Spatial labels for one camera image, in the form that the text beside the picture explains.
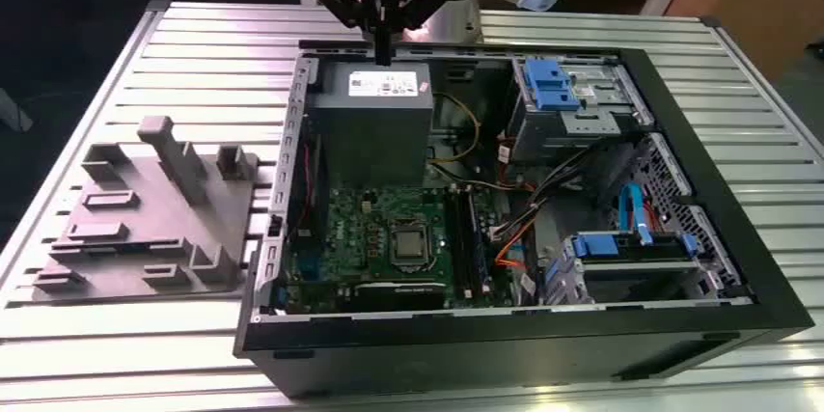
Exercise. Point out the brown wooden cabinet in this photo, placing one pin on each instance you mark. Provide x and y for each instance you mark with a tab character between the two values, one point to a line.
760	7

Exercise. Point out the grey power supply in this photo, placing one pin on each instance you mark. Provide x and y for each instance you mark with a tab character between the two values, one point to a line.
373	142

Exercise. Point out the silver CPU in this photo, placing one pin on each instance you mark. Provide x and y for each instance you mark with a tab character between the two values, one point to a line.
411	244

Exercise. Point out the grey metal leg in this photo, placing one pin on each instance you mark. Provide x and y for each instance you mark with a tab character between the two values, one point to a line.
12	113

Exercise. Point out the black PC case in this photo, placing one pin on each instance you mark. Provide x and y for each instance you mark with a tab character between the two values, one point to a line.
451	349

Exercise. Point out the CPU socket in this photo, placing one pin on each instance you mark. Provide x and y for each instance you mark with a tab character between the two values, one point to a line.
409	222

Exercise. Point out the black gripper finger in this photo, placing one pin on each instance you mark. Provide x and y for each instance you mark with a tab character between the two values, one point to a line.
419	9
335	2

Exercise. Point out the metal drive cage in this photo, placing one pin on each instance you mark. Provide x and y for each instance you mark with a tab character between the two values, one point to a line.
579	127

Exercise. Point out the black graphics card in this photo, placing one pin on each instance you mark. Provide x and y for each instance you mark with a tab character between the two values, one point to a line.
399	293

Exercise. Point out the grey parts rack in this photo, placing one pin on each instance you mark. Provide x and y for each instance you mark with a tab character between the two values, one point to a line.
160	209

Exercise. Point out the metal disk bay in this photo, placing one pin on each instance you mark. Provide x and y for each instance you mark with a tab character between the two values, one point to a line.
644	265

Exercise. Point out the green motherboard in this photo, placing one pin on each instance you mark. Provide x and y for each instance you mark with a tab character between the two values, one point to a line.
360	219

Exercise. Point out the hard disk in blue carrier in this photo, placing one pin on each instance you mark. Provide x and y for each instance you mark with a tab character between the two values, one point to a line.
595	245

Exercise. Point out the blue drive latch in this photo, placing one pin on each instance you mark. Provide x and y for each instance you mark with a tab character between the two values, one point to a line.
547	93

